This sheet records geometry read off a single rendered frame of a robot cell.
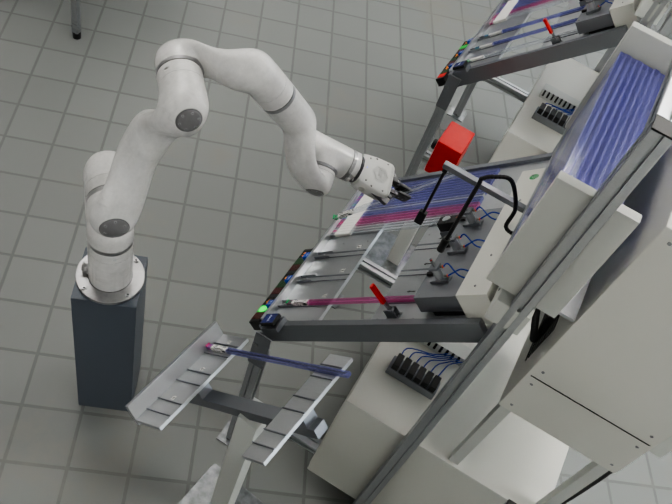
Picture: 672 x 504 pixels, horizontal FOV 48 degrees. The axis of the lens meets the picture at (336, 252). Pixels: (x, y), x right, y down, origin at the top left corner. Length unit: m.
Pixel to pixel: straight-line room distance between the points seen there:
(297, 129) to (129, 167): 0.40
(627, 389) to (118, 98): 2.72
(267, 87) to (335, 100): 2.28
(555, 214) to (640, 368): 0.42
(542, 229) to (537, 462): 1.07
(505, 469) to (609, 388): 0.65
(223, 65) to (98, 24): 2.50
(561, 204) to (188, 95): 0.78
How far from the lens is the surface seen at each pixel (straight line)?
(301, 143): 1.82
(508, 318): 1.62
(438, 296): 1.78
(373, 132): 3.85
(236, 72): 1.66
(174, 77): 1.66
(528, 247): 1.50
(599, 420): 1.85
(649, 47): 1.88
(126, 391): 2.67
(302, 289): 2.23
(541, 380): 1.80
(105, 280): 2.16
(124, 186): 1.83
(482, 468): 2.29
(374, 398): 2.26
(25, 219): 3.27
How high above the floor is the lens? 2.57
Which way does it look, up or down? 51 degrees down
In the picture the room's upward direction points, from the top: 22 degrees clockwise
